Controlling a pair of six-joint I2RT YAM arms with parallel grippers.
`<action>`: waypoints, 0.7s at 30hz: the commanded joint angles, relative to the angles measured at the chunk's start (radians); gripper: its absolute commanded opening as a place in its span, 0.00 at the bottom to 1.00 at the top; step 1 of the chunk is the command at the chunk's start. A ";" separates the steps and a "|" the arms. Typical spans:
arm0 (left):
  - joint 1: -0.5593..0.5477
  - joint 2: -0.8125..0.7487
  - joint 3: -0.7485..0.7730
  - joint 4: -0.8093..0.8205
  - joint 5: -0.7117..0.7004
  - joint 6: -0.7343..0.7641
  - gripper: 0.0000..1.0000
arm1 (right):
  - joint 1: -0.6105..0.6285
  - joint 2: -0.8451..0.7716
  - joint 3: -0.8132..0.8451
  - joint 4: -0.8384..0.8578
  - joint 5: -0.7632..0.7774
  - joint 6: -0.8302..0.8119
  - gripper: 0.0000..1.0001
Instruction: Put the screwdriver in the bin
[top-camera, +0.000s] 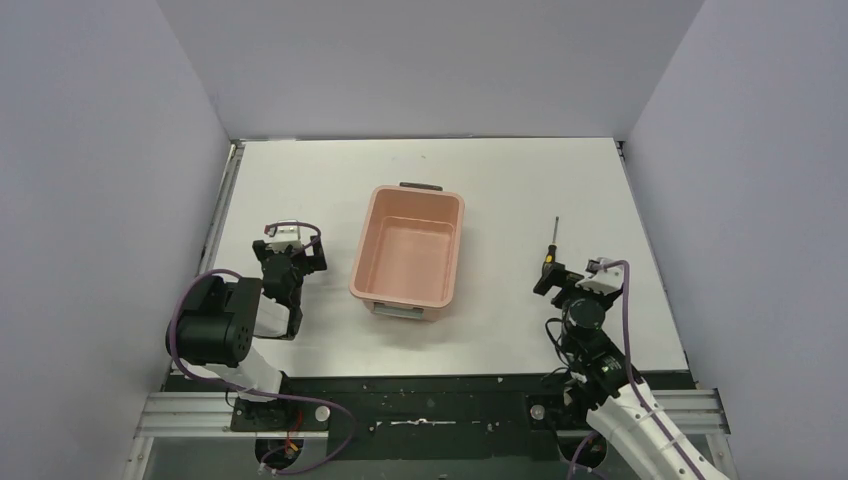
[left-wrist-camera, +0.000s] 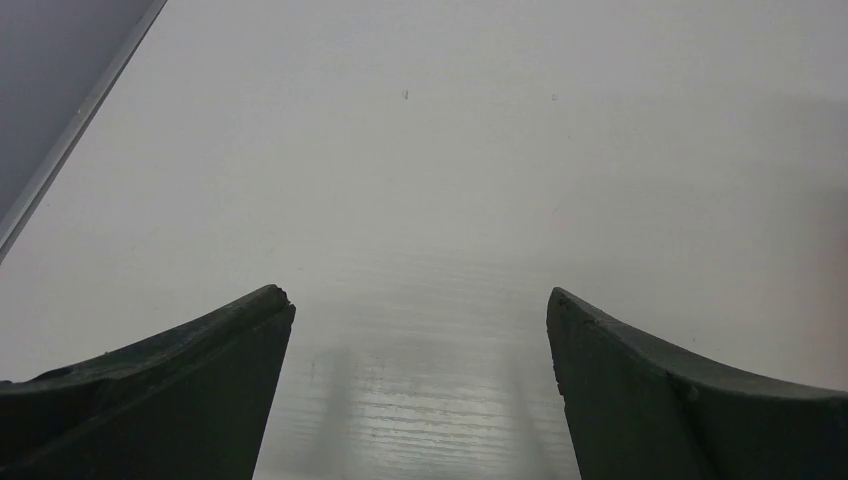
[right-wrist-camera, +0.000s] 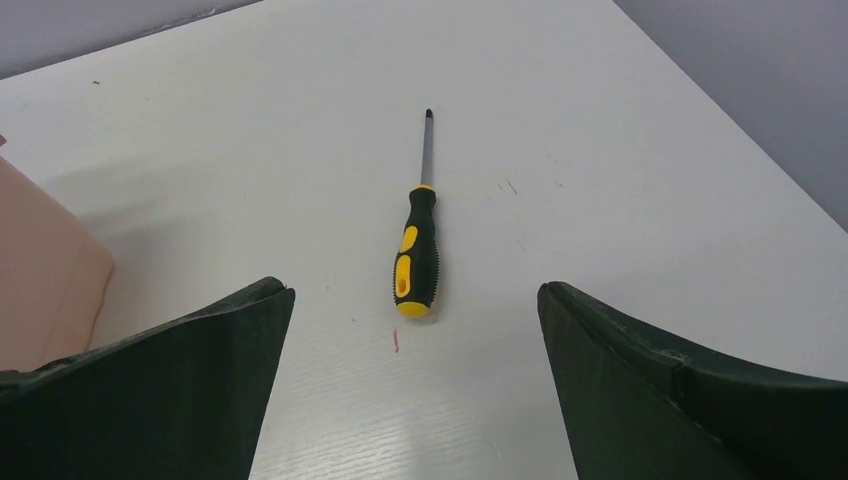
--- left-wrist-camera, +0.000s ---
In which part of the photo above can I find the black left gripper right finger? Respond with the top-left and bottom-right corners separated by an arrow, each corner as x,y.
546,288 -> 847,479

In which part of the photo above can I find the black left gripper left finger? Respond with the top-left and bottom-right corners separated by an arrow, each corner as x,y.
1,285 -> 296,479

